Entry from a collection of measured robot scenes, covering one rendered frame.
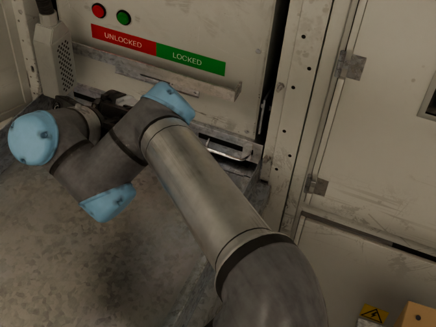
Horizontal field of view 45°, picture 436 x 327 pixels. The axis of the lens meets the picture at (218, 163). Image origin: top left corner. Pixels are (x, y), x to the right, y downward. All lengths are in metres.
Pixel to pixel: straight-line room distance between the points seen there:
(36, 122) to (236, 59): 0.47
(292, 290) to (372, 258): 0.78
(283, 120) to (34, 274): 0.57
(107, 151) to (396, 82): 0.50
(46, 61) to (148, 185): 0.34
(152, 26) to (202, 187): 0.60
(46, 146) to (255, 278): 0.39
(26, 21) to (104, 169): 0.60
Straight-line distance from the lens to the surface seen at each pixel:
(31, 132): 0.79
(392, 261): 1.26
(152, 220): 1.12
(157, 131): 0.71
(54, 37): 1.19
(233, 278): 0.52
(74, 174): 0.79
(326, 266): 1.33
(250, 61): 1.09
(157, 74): 1.15
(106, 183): 0.77
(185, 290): 1.02
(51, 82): 1.24
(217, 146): 1.24
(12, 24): 1.31
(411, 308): 0.97
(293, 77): 1.02
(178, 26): 1.12
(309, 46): 0.98
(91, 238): 1.11
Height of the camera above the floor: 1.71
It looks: 44 degrees down
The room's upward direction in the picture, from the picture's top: 5 degrees clockwise
